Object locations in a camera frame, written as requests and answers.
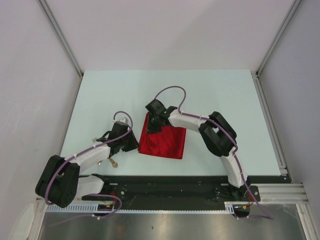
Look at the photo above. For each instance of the aluminium right side rail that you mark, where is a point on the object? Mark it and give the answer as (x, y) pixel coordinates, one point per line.
(277, 148)

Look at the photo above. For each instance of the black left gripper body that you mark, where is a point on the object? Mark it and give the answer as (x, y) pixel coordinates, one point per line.
(120, 142)

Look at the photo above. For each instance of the aluminium frame post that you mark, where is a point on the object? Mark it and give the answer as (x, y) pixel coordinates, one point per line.
(279, 35)
(57, 30)

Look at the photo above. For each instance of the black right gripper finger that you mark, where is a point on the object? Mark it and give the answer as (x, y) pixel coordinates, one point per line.
(155, 129)
(150, 121)

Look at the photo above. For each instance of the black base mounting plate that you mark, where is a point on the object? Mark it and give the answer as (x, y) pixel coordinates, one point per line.
(184, 204)

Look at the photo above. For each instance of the white slotted cable duct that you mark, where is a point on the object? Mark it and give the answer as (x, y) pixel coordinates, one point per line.
(97, 208)

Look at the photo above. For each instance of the aluminium rail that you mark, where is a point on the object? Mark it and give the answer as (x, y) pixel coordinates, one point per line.
(280, 191)
(277, 148)

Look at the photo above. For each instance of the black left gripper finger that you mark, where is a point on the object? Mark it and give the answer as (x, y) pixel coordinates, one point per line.
(131, 137)
(129, 146)

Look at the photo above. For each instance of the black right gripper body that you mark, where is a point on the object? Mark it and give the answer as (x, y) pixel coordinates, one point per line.
(155, 118)

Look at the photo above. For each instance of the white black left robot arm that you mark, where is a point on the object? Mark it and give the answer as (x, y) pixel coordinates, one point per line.
(75, 170)

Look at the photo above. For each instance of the left aluminium frame post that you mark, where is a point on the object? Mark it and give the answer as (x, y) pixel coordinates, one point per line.
(57, 30)

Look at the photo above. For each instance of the aluminium front rail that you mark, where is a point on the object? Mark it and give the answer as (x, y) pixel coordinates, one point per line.
(280, 191)

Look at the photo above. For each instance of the right aluminium frame post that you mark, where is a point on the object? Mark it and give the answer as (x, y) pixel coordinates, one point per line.
(279, 35)

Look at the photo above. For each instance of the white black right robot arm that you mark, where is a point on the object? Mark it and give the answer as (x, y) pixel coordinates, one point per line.
(218, 136)

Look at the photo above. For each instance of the red satin napkin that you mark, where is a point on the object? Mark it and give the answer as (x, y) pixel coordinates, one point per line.
(169, 143)

